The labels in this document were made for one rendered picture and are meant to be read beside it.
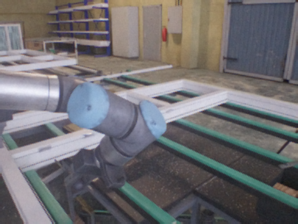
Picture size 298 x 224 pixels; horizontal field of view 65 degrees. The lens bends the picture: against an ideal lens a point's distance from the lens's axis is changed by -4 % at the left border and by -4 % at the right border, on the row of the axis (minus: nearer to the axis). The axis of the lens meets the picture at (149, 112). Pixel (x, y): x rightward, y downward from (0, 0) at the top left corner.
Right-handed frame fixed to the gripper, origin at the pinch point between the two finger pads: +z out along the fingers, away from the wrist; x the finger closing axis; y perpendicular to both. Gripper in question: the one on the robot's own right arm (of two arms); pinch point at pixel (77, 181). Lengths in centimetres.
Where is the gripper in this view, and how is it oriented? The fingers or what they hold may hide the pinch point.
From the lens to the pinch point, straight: 77.0
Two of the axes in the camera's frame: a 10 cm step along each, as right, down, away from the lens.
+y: -3.0, -7.6, 5.7
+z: -6.8, 5.9, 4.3
